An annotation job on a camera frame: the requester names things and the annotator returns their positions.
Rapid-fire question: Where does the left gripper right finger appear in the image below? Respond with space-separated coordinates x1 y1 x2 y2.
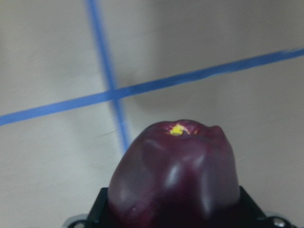
239 186 267 220

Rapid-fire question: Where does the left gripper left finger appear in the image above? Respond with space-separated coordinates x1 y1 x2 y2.
87 188 109 223

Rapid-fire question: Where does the dark red apple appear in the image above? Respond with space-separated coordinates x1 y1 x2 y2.
108 120 240 228

